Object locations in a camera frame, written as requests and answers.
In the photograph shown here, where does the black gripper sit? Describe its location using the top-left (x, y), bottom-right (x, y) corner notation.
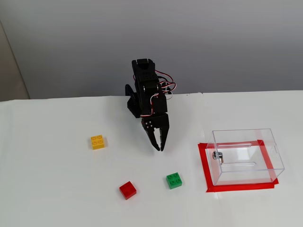
top-left (141, 93), bottom-right (170, 151)

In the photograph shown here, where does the yellow lego brick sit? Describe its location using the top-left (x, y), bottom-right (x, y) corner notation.
top-left (90, 134), bottom-right (107, 150)

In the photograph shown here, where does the green lego brick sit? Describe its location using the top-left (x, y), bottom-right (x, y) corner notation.
top-left (166, 172), bottom-right (183, 190)

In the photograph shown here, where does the red lego brick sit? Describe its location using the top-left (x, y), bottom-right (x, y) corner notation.
top-left (119, 181), bottom-right (138, 201)

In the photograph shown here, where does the silver box lock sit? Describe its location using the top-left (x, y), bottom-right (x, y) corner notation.
top-left (212, 151), bottom-right (224, 166)

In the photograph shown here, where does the transparent plastic box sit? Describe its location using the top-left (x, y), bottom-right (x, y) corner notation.
top-left (205, 128), bottom-right (285, 187)

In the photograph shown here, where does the red white black servo wire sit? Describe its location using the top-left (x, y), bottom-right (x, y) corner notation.
top-left (140, 92), bottom-right (160, 118)
top-left (155, 70), bottom-right (177, 100)

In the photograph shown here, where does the red tape frame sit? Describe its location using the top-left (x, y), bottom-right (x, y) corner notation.
top-left (197, 139), bottom-right (279, 193)

